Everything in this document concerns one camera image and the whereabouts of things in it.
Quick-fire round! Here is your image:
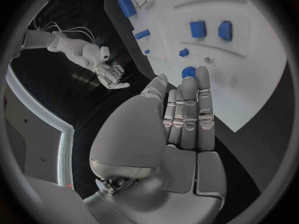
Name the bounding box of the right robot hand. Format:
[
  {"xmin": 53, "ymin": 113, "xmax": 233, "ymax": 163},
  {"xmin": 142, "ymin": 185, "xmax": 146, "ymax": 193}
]
[{"xmin": 95, "ymin": 63, "xmax": 131, "ymax": 90}]

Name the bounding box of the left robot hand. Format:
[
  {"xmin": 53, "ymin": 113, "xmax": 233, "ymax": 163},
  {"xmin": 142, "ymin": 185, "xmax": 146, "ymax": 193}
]
[{"xmin": 83, "ymin": 66, "xmax": 228, "ymax": 224}]

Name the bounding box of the white task board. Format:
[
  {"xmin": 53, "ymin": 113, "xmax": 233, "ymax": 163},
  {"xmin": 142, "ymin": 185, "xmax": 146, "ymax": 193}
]
[{"xmin": 103, "ymin": 0, "xmax": 289, "ymax": 133}]

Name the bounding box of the short blue cylinder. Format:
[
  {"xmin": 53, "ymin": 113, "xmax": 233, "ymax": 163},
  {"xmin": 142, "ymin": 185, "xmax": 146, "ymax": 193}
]
[{"xmin": 135, "ymin": 29, "xmax": 151, "ymax": 40}]

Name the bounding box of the large blue cylinder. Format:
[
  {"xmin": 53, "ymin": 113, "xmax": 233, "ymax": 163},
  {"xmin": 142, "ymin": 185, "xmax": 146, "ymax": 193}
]
[{"xmin": 117, "ymin": 0, "xmax": 138, "ymax": 18}]

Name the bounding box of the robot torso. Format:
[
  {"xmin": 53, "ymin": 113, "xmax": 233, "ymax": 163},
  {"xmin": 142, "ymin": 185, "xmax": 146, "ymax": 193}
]
[{"xmin": 3, "ymin": 65, "xmax": 76, "ymax": 191}]

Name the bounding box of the blue block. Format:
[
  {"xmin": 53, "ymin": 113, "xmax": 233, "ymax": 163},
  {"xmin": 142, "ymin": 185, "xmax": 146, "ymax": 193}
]
[
  {"xmin": 188, "ymin": 20, "xmax": 208, "ymax": 38},
  {"xmin": 217, "ymin": 20, "xmax": 233, "ymax": 42}
]

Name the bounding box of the white cable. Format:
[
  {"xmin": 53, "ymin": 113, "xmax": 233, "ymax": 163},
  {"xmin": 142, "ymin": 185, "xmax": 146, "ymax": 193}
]
[
  {"xmin": 60, "ymin": 26, "xmax": 96, "ymax": 43},
  {"xmin": 33, "ymin": 15, "xmax": 62, "ymax": 32}
]

